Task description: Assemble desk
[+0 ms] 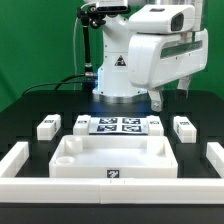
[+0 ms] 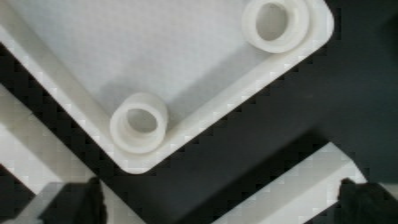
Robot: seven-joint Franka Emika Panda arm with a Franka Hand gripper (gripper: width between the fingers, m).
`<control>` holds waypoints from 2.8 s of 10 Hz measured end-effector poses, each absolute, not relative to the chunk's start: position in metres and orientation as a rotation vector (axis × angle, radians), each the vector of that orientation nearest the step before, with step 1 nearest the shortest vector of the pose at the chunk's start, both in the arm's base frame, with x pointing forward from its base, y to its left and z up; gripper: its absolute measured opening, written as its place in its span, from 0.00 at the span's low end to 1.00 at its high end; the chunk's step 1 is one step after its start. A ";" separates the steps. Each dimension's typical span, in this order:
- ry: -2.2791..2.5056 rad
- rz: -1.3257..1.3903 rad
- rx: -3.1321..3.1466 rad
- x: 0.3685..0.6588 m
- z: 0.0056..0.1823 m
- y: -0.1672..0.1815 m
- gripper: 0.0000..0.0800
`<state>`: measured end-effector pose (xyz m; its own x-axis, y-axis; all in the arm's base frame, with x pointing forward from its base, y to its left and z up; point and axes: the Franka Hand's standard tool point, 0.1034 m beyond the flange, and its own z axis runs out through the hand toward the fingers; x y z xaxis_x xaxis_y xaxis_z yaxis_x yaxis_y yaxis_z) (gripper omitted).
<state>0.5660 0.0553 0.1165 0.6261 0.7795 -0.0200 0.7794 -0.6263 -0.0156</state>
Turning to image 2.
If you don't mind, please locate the white square desk top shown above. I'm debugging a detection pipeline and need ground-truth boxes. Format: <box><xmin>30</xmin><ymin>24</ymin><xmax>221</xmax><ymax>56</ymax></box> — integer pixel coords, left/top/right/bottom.
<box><xmin>0</xmin><ymin>0</ymin><xmax>333</xmax><ymax>174</ymax></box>

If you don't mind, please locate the white U-shaped obstacle fence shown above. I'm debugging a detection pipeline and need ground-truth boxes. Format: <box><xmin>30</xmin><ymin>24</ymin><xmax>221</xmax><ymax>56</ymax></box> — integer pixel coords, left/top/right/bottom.
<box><xmin>0</xmin><ymin>86</ymin><xmax>367</xmax><ymax>224</ymax></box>

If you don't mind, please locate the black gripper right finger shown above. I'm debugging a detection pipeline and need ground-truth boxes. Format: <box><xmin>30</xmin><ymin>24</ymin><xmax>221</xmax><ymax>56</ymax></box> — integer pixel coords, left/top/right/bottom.
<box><xmin>333</xmin><ymin>178</ymin><xmax>398</xmax><ymax>224</ymax></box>

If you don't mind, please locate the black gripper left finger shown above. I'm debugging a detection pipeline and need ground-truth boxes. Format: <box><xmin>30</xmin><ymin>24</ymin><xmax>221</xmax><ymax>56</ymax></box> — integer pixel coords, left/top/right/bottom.
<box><xmin>38</xmin><ymin>177</ymin><xmax>108</xmax><ymax>224</ymax></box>

